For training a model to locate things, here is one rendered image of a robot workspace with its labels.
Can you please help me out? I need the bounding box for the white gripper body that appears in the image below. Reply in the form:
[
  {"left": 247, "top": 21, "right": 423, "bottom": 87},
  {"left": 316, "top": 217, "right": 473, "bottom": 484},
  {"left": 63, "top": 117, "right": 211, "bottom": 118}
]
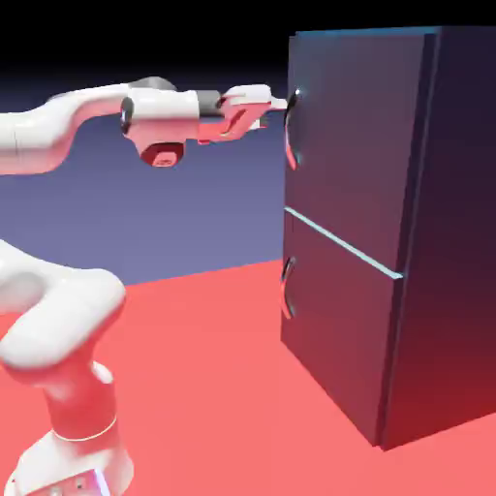
[{"left": 197, "top": 83, "right": 275, "bottom": 146}]

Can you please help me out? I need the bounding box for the dark tall cabinet door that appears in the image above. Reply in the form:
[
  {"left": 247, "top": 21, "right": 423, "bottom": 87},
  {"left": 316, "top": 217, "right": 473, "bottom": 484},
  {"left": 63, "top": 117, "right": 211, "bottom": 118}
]
[{"left": 283, "top": 32, "right": 438, "bottom": 275}]

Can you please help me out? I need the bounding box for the dark painted cabinet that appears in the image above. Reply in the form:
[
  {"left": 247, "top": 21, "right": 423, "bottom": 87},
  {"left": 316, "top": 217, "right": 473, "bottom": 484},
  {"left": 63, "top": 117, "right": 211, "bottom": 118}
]
[{"left": 279, "top": 25, "right": 496, "bottom": 452}]

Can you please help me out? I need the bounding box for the dark short cabinet door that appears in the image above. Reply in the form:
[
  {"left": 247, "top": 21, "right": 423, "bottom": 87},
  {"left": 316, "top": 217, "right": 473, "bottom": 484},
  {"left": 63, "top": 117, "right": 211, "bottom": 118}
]
[{"left": 279, "top": 209, "right": 404, "bottom": 448}]

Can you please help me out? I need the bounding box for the long curved metal handle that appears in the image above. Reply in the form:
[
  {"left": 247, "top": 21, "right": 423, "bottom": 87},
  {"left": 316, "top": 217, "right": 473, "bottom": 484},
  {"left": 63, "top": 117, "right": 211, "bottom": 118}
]
[{"left": 283, "top": 87, "right": 304, "bottom": 171}]

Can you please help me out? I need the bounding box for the short curved metal handle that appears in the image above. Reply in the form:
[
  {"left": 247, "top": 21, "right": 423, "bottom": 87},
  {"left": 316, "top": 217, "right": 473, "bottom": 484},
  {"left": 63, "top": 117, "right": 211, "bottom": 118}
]
[{"left": 279, "top": 256, "right": 298, "bottom": 321}]

